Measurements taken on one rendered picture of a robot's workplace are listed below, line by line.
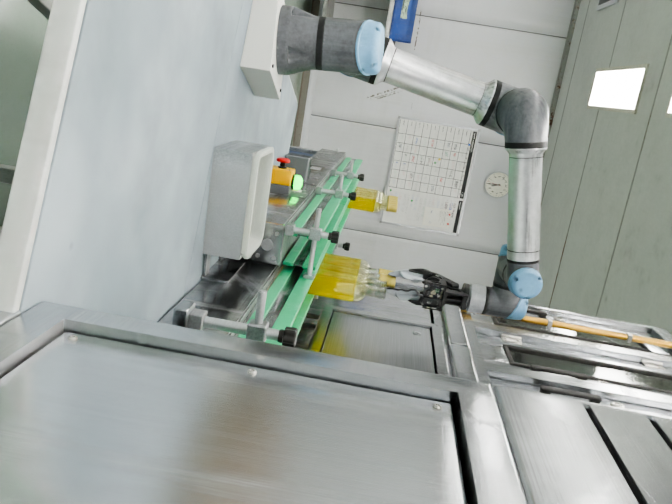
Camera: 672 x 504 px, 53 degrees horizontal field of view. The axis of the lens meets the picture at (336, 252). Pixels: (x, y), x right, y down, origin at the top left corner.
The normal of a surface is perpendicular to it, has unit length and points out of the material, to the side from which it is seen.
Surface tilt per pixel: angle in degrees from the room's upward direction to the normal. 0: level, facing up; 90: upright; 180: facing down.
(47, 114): 90
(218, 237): 90
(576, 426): 90
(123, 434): 90
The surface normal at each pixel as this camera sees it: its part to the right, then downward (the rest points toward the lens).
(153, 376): 0.15, -0.95
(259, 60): -0.04, -0.09
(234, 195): -0.10, 0.24
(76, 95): 0.98, 0.18
